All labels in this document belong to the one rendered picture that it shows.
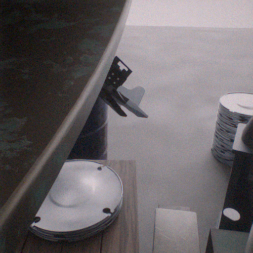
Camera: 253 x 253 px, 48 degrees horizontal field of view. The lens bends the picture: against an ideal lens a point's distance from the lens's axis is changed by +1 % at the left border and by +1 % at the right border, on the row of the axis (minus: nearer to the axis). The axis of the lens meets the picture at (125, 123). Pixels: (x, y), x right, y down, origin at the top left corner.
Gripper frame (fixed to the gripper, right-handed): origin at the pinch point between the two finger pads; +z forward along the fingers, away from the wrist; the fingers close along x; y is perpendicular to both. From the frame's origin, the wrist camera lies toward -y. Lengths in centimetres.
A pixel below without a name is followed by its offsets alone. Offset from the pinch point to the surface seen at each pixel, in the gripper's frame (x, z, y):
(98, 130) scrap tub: 57, 7, -2
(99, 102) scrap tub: 52, -2, 6
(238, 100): 62, 55, 60
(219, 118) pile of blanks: 66, 55, 46
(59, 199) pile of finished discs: 14.1, 2.0, -27.7
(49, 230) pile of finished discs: 5.9, 2.7, -33.3
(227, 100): 65, 52, 56
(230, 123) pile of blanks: 56, 56, 44
